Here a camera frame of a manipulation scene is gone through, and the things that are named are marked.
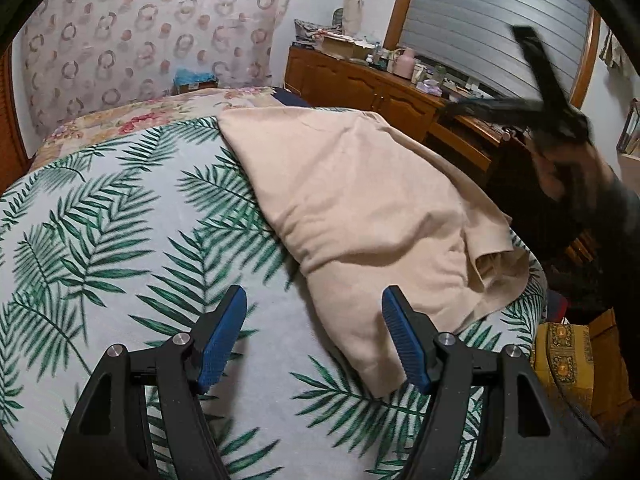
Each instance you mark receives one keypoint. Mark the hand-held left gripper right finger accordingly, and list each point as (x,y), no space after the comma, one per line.
(407,345)

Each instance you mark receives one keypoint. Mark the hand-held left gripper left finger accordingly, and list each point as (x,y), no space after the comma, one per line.
(222,340)

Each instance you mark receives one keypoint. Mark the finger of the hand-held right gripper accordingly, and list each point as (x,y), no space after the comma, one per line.
(490,108)
(535,60)

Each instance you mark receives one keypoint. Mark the beige printed t-shirt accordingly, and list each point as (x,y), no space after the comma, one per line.
(350,200)

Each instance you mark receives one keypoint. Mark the person's right forearm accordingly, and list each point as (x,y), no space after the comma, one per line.
(610,220)

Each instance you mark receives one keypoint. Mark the person's right hand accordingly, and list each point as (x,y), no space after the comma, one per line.
(555,180)

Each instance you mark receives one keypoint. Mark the purple plastic bag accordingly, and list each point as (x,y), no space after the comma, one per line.
(431,87)

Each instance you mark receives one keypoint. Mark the grey window blind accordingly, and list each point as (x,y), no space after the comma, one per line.
(475,10)

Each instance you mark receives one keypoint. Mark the hanging pale cloth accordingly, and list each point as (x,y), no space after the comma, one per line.
(616,52)

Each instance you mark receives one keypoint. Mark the pink bottle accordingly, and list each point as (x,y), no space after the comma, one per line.
(405,64)

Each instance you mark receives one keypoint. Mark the wooden cabinet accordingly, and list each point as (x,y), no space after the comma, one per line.
(360,85)

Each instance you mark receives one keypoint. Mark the yellow patterned cushion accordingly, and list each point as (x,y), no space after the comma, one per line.
(562,360)

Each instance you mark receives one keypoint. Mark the open cardboard box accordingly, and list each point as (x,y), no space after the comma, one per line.
(345,49)

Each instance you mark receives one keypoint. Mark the palm leaf bed sheet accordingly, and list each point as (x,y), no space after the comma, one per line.
(100,235)

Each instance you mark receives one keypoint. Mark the patterned fabric bundle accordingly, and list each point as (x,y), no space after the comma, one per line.
(310,31)

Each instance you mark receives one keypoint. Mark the navy blue blanket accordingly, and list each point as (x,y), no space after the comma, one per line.
(290,97)

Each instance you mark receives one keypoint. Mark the floral blanket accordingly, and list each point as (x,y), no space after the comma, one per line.
(150,117)

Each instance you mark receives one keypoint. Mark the teal box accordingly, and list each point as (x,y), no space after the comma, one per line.
(195,81)

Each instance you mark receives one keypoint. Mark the wooden wall shelf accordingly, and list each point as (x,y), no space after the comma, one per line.
(631,132)

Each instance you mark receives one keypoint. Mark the wooden window frame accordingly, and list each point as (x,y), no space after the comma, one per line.
(402,5)

